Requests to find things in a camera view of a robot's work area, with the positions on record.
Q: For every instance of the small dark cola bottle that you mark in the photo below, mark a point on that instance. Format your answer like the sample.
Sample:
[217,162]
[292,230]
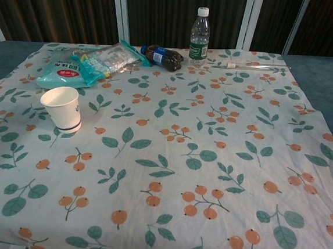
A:
[162,57]

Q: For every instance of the clear glass test tube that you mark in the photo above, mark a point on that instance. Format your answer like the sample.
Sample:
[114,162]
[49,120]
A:
[256,66]

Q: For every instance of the teal snack bag red circle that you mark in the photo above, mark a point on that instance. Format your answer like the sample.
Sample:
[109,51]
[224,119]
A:
[61,73]

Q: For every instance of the white paper cup blue band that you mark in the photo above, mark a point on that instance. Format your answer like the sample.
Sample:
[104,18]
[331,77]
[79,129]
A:
[63,106]

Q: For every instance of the clear teal candy bag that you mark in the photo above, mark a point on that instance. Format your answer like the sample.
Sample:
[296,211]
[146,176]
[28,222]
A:
[108,61]

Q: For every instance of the clear water bottle green label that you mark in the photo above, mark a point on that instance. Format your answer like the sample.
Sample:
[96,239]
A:
[199,40]

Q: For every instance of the fruit print white tablecloth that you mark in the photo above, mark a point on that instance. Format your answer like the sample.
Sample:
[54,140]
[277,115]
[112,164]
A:
[163,159]

